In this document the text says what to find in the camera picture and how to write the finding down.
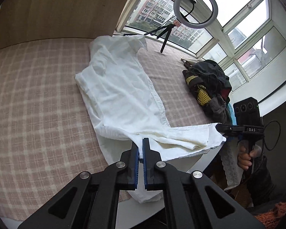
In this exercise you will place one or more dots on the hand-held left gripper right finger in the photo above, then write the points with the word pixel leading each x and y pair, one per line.
pixel 145 169

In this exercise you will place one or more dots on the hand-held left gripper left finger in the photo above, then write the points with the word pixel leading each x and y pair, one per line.
pixel 136 169

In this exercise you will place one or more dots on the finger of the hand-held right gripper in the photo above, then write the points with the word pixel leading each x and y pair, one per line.
pixel 238 137
pixel 228 128

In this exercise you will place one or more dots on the white long-sleeved shirt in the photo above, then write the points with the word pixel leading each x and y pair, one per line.
pixel 114 88

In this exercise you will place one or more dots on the person's right hand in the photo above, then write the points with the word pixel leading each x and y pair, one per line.
pixel 244 158

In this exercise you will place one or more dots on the blue cloth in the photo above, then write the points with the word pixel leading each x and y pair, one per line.
pixel 232 114

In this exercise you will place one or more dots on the dark red garment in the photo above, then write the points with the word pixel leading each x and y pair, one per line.
pixel 226 93

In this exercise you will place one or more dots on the white lace cloth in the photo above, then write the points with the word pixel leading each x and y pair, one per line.
pixel 231 169

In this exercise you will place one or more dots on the black garment with yellow stripes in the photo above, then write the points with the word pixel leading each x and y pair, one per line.
pixel 193 87

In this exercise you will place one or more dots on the dark grey garment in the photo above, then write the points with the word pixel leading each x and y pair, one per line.
pixel 212 69

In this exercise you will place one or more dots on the beige garment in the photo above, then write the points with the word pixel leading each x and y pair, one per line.
pixel 193 60

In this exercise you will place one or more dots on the person's orange knit sweater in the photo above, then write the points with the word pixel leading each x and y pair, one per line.
pixel 274 214

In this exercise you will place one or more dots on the black tripod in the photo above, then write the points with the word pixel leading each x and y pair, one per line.
pixel 164 43

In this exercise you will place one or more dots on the pink plaid blanket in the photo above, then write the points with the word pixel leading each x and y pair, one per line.
pixel 38 100

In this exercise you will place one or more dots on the light plywood panel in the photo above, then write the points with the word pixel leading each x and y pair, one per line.
pixel 62 9

